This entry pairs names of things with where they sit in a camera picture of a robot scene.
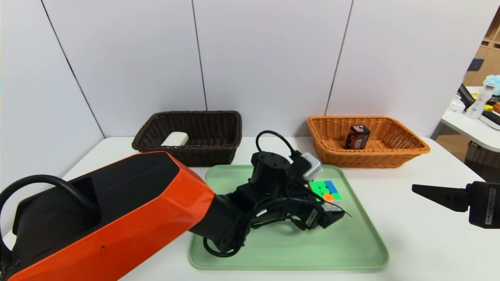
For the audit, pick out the white flat tray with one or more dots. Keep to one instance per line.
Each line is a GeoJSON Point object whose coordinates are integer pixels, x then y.
{"type": "Point", "coordinates": [490, 121]}

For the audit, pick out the wooden shelf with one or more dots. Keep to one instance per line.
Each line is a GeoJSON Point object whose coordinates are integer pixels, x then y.
{"type": "Point", "coordinates": [490, 66]}

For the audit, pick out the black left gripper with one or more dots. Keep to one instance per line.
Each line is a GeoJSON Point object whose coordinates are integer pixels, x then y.
{"type": "Point", "coordinates": [312, 218]}

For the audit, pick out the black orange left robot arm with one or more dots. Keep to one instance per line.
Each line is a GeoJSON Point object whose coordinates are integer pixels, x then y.
{"type": "Point", "coordinates": [136, 218]}

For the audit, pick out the grey woven bin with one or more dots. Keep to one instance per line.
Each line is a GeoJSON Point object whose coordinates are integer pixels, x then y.
{"type": "Point", "coordinates": [482, 156]}

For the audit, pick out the white side table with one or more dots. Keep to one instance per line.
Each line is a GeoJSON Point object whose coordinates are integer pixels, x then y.
{"type": "Point", "coordinates": [468, 130]}

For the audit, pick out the colourful puzzle cube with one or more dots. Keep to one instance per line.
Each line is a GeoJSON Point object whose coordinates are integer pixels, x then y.
{"type": "Point", "coordinates": [326, 189]}

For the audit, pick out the dark grey box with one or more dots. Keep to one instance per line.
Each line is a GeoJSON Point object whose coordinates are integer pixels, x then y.
{"type": "Point", "coordinates": [474, 65]}

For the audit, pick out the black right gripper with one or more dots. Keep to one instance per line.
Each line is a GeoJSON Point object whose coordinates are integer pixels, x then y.
{"type": "Point", "coordinates": [486, 208]}

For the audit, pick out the black red snack box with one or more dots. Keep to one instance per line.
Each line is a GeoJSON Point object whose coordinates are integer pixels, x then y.
{"type": "Point", "coordinates": [357, 138]}

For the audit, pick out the dark brown wicker basket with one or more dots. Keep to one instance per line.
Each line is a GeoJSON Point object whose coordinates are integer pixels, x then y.
{"type": "Point", "coordinates": [211, 128]}

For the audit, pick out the green plastic tray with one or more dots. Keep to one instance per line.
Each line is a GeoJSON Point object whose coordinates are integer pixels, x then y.
{"type": "Point", "coordinates": [351, 242]}

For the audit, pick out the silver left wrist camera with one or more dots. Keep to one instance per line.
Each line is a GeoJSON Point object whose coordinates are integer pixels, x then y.
{"type": "Point", "coordinates": [312, 166]}

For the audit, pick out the black bag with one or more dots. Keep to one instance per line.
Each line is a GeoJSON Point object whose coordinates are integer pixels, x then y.
{"type": "Point", "coordinates": [464, 95]}

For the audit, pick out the blue fluffy sponge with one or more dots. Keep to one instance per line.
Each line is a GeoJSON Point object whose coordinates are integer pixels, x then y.
{"type": "Point", "coordinates": [493, 81]}

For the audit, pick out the orange wicker basket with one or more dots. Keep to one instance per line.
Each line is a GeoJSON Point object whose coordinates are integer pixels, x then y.
{"type": "Point", "coordinates": [363, 160]}

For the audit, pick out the white soap bar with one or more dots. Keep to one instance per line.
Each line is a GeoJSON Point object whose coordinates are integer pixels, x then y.
{"type": "Point", "coordinates": [175, 138]}

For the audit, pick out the clear plastic bottle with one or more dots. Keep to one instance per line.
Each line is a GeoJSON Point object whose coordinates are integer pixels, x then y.
{"type": "Point", "coordinates": [479, 102]}

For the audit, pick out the small white cup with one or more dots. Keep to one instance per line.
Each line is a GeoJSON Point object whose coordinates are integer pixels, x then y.
{"type": "Point", "coordinates": [455, 106]}

